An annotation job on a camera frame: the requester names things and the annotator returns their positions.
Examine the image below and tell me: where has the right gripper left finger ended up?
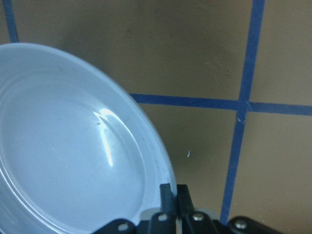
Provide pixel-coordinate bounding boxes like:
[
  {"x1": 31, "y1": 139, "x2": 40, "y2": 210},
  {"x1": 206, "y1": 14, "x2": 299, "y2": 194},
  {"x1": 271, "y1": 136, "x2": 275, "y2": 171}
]
[{"x1": 94, "y1": 183, "x2": 176, "y2": 234}]

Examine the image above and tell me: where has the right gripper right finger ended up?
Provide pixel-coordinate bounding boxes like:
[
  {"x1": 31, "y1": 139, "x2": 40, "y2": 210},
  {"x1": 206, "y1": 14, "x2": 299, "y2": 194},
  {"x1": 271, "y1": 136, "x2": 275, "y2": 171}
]
[{"x1": 176, "y1": 184, "x2": 280, "y2": 234}]

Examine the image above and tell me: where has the blue plate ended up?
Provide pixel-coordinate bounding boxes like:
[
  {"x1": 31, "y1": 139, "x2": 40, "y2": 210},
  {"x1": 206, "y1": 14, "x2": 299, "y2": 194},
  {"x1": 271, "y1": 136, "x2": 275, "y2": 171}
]
[{"x1": 0, "y1": 43, "x2": 176, "y2": 234}]

